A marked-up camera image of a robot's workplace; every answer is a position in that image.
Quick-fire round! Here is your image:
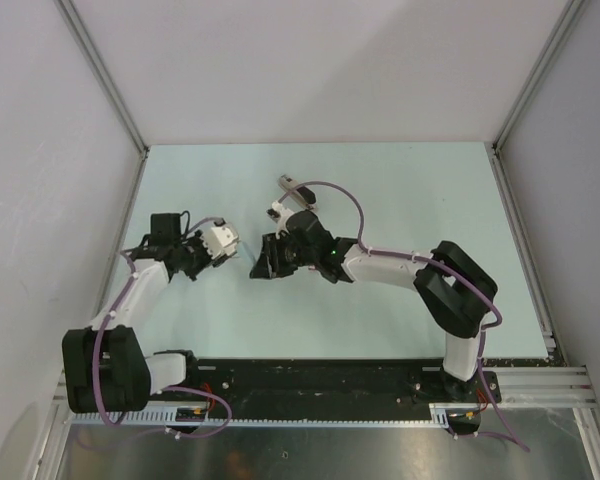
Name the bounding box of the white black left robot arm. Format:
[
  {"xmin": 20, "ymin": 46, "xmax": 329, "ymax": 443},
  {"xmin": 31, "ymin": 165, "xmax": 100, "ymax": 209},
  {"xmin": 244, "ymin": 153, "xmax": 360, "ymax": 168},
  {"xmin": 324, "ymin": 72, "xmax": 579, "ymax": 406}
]
[{"xmin": 62, "ymin": 211, "xmax": 213, "ymax": 426}]

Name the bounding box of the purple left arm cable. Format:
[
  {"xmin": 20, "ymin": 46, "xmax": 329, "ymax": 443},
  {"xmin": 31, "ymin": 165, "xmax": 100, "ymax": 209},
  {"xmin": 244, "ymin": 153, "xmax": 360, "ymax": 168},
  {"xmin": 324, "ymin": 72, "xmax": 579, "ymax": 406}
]
[{"xmin": 74, "ymin": 214, "xmax": 234, "ymax": 449}]

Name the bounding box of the grey slotted cable duct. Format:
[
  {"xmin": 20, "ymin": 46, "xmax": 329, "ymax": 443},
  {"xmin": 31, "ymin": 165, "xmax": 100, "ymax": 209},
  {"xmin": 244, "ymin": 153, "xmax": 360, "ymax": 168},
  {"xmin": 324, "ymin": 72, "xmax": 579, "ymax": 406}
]
[{"xmin": 69, "ymin": 403, "xmax": 481, "ymax": 429}]

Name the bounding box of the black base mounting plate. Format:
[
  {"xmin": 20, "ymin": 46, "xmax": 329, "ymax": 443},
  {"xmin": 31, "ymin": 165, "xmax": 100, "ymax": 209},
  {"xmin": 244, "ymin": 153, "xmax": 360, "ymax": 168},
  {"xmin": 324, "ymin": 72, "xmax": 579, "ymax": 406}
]
[{"xmin": 180, "ymin": 358, "xmax": 502, "ymax": 403}]

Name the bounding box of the beige and black stapler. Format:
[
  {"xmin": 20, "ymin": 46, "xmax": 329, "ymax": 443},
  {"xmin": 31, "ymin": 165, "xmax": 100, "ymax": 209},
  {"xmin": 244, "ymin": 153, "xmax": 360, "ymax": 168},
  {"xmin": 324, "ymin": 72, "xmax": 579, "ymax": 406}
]
[{"xmin": 277, "ymin": 174, "xmax": 317, "ymax": 211}]

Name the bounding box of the aluminium frame rail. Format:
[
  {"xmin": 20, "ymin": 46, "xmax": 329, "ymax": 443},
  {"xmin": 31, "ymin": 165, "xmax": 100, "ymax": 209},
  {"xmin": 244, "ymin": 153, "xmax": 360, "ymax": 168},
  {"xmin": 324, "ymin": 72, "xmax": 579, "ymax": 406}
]
[{"xmin": 52, "ymin": 367, "xmax": 596, "ymax": 406}]

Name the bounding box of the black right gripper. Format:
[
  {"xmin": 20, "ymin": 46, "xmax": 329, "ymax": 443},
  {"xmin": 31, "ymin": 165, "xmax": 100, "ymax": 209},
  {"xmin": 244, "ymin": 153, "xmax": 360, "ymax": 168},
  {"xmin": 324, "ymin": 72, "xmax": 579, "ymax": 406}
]
[{"xmin": 252, "ymin": 232, "xmax": 318, "ymax": 280}]

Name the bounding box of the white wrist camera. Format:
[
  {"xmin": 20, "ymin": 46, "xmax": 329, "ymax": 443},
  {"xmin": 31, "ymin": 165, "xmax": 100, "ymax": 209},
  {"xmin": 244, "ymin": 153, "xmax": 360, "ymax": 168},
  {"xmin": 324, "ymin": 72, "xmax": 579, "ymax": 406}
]
[
  {"xmin": 266, "ymin": 199, "xmax": 296, "ymax": 239},
  {"xmin": 201, "ymin": 217, "xmax": 240, "ymax": 261}
]

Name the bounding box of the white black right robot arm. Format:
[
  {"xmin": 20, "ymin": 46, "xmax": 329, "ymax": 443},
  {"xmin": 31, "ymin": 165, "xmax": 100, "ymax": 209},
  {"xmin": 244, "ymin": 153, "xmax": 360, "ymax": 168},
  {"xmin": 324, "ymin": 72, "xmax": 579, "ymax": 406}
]
[{"xmin": 250, "ymin": 203, "xmax": 502, "ymax": 401}]

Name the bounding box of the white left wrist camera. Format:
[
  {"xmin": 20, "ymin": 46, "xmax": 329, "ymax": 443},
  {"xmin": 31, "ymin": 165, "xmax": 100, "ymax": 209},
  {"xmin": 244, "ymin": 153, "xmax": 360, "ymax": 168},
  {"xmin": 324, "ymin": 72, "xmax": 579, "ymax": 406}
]
[{"xmin": 201, "ymin": 217, "xmax": 240, "ymax": 261}]

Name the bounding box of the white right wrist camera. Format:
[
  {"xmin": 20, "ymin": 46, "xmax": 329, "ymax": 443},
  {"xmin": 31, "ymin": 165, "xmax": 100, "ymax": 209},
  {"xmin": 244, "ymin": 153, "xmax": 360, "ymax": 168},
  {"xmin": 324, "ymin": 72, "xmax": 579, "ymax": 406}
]
[{"xmin": 266, "ymin": 199, "xmax": 296, "ymax": 239}]

